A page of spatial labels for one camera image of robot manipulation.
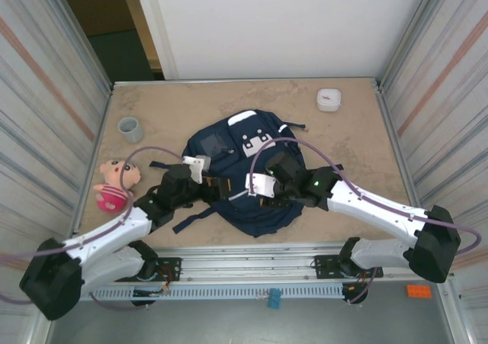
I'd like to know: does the blue plastic connector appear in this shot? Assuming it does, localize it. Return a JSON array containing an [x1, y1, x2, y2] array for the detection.
[[266, 288, 283, 310]]

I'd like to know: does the brown wooden door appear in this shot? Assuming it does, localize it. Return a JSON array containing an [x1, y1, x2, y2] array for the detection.
[[56, 0, 162, 72]]

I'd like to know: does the grey ceramic cup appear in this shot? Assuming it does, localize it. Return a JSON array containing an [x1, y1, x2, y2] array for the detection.
[[117, 116, 145, 144]]

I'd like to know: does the navy blue backpack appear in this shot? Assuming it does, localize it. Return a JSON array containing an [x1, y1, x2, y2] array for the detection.
[[149, 109, 308, 239]]

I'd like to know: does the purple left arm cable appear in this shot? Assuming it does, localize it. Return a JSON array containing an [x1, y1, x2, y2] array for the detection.
[[0, 146, 186, 311]]

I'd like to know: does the pink plush doll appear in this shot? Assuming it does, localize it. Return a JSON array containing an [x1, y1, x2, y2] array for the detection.
[[94, 159, 143, 211]]

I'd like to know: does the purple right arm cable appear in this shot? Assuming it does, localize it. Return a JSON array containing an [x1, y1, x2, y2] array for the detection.
[[249, 137, 480, 306]]

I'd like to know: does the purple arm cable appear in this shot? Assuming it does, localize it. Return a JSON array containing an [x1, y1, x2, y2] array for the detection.
[[249, 137, 480, 306], [0, 146, 186, 311]]

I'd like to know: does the orange toy brick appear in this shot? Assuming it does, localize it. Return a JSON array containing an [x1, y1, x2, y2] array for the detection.
[[406, 284, 434, 299]]

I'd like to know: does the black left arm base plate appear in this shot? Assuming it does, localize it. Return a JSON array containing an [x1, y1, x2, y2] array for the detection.
[[113, 257, 182, 283]]

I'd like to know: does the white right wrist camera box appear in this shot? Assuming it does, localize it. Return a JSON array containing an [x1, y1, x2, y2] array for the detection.
[[245, 172, 276, 199]]

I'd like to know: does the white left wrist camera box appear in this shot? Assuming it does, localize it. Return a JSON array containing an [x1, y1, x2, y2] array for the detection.
[[181, 156, 211, 184]]

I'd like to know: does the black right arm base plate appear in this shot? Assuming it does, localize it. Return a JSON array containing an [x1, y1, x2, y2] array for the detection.
[[314, 254, 384, 281]]

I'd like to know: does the slotted grey cable duct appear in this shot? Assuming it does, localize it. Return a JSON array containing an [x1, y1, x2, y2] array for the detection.
[[89, 285, 344, 301]]

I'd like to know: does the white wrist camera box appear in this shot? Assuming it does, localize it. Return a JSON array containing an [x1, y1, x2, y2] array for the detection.
[[245, 172, 276, 199], [181, 156, 211, 184]]

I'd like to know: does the white round container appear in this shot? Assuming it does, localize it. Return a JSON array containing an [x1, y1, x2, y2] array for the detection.
[[316, 88, 343, 112]]

